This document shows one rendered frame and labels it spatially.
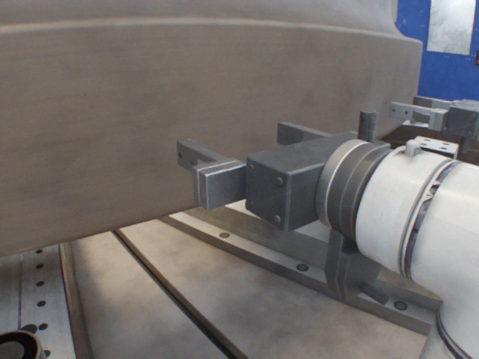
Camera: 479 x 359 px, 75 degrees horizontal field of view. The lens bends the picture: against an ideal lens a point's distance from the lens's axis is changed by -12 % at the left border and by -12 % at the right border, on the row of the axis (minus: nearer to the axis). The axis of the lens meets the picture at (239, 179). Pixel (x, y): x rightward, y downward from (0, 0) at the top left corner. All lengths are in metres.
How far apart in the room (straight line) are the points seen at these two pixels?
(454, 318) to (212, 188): 0.19
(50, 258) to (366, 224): 0.66
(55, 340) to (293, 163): 0.46
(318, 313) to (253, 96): 0.79
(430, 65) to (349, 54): 4.37
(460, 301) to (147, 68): 0.39
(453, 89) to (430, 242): 4.83
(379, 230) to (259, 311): 0.93
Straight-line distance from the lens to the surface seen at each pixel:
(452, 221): 0.21
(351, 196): 0.25
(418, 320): 1.14
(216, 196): 0.27
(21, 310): 0.68
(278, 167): 0.25
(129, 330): 1.11
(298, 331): 1.08
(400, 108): 0.66
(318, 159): 0.27
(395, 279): 1.06
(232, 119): 0.51
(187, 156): 0.34
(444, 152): 1.01
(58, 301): 0.67
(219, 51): 0.49
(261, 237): 1.33
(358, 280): 0.31
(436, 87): 5.07
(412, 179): 0.23
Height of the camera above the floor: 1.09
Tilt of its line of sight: 22 degrees down
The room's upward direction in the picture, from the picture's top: straight up
